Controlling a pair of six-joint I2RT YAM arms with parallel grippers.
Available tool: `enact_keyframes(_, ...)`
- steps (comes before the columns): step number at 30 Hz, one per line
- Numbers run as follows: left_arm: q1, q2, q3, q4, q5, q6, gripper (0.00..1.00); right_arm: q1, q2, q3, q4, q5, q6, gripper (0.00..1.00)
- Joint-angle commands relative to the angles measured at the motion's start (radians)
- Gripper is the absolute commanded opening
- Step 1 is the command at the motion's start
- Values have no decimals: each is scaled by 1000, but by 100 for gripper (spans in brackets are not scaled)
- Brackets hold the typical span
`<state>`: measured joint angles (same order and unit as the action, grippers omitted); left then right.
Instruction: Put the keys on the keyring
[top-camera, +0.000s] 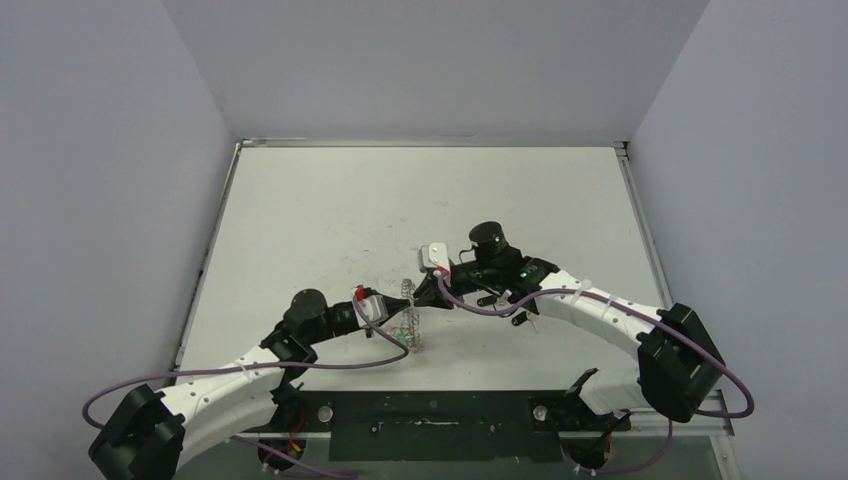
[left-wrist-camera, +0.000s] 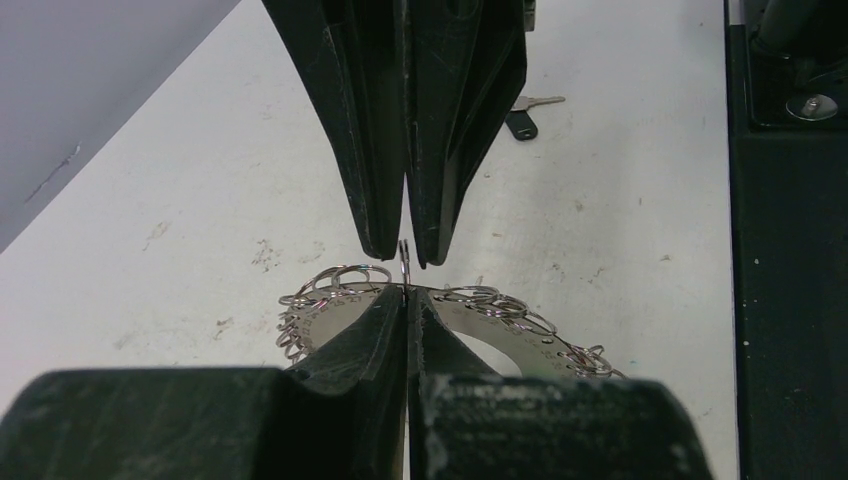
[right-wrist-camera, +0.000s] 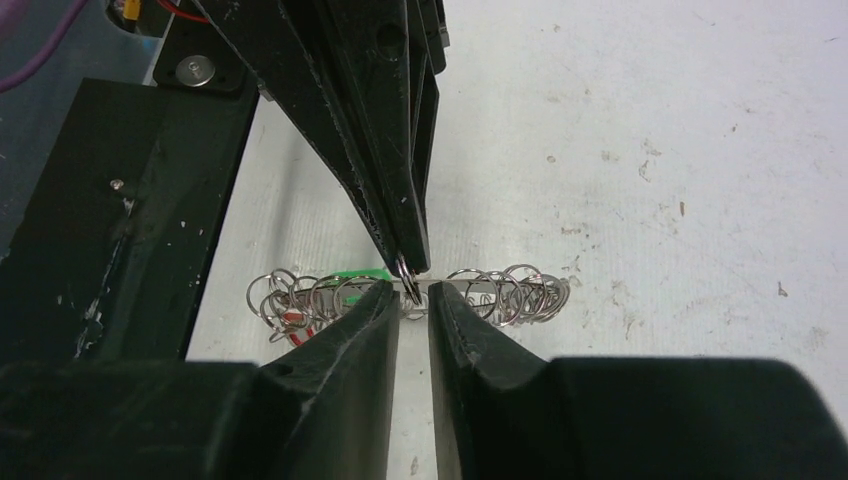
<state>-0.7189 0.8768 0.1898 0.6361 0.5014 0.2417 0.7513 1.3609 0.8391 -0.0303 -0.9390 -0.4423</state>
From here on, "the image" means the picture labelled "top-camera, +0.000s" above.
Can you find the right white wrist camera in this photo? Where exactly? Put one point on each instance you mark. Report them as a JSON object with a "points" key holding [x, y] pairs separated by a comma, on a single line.
{"points": [[433, 257]]}

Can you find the aluminium frame rail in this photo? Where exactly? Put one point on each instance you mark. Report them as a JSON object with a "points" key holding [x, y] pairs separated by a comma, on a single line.
{"points": [[194, 414]]}

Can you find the metal key organizer disc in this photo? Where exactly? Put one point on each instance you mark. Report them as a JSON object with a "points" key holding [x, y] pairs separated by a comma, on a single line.
{"points": [[409, 319]]}

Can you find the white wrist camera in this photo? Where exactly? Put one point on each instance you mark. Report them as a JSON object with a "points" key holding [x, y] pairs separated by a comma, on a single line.
{"points": [[433, 257], [369, 309]]}

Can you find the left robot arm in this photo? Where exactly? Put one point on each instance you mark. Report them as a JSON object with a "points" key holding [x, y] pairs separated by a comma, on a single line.
{"points": [[153, 433]]}

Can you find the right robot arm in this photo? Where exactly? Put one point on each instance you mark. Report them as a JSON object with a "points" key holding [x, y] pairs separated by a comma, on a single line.
{"points": [[677, 363]]}

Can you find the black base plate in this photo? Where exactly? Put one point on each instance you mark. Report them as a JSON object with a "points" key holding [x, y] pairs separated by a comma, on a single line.
{"points": [[447, 425]]}

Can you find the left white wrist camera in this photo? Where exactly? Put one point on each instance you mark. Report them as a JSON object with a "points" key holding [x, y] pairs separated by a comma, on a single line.
{"points": [[369, 309]]}

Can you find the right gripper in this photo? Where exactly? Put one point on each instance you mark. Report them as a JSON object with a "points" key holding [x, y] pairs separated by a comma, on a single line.
{"points": [[437, 287]]}

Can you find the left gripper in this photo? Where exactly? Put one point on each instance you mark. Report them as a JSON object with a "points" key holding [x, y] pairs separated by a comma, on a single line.
{"points": [[394, 305]]}

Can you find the black tagged key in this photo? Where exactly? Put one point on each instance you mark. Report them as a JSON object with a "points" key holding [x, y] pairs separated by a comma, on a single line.
{"points": [[494, 299], [525, 317]]}

